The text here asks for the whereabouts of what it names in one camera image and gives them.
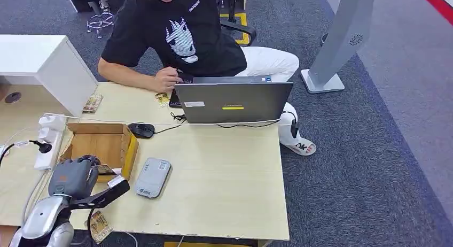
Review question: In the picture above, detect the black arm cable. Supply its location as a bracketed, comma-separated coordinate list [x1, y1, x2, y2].
[87, 208, 96, 235]

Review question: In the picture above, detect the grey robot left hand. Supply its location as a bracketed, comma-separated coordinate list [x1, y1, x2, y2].
[48, 155, 101, 200]

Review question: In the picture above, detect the wooden card box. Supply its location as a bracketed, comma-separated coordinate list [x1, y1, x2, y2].
[59, 123, 139, 183]

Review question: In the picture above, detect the brown wooden panel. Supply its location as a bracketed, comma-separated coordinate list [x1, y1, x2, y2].
[0, 225, 18, 247]

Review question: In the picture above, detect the grey kiosk stand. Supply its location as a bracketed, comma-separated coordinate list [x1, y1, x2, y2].
[301, 0, 376, 95]

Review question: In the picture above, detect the black mouse cable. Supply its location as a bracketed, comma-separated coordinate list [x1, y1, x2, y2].
[154, 112, 186, 135]

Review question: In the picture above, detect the white sandal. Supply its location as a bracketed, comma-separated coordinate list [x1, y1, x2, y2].
[281, 137, 317, 157]

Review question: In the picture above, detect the white cabinet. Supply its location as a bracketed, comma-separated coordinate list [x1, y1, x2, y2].
[0, 34, 99, 118]

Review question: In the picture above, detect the white power adapter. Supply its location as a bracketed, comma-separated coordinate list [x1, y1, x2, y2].
[37, 127, 59, 144]
[38, 115, 67, 132]

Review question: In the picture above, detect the printed card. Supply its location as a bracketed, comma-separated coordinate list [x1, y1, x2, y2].
[87, 210, 113, 244]
[154, 92, 170, 107]
[90, 164, 118, 176]

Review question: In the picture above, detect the yellow board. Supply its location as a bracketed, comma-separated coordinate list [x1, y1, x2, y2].
[163, 242, 255, 247]

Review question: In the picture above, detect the stack of printed cards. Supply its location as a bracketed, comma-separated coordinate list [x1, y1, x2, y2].
[82, 94, 104, 114]

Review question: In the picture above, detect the white power strip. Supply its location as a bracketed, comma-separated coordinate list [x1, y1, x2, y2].
[34, 114, 68, 171]

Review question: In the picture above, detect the black computer mouse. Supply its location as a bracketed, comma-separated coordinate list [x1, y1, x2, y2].
[127, 122, 155, 139]

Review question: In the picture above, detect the person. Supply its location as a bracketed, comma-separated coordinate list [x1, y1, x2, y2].
[98, 0, 317, 157]

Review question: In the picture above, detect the black plug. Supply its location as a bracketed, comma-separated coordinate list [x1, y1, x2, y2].
[29, 140, 53, 155]

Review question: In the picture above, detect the chrome stool base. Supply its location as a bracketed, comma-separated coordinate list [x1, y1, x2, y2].
[87, 1, 116, 39]

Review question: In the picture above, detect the black plug cable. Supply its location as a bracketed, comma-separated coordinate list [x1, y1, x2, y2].
[0, 143, 15, 166]

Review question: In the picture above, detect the thick white power cable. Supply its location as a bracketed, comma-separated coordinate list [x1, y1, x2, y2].
[20, 170, 139, 247]

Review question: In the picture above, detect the black laptop cable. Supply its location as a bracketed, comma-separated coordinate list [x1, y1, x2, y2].
[216, 111, 300, 139]

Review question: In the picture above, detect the person's right hand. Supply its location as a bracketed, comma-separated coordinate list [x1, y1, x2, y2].
[153, 66, 182, 94]

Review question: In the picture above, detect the grey laptop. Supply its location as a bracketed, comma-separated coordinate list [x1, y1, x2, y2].
[174, 76, 294, 125]

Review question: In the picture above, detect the grey flat device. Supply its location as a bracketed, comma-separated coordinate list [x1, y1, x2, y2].
[134, 158, 172, 199]

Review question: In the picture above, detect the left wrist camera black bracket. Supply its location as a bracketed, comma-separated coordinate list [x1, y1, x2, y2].
[69, 175, 131, 210]

